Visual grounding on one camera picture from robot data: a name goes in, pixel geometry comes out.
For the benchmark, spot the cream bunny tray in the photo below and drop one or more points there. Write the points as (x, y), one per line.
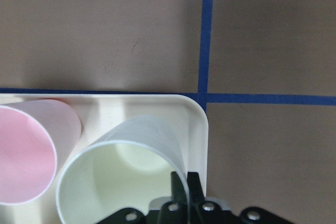
(99, 113)

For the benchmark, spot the pink plastic cup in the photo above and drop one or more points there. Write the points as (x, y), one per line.
(37, 138)

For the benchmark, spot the white plastic cup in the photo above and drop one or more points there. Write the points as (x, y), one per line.
(129, 166)

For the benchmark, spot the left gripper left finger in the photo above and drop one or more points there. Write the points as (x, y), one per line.
(179, 194)

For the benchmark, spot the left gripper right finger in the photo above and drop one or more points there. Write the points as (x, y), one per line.
(195, 188)

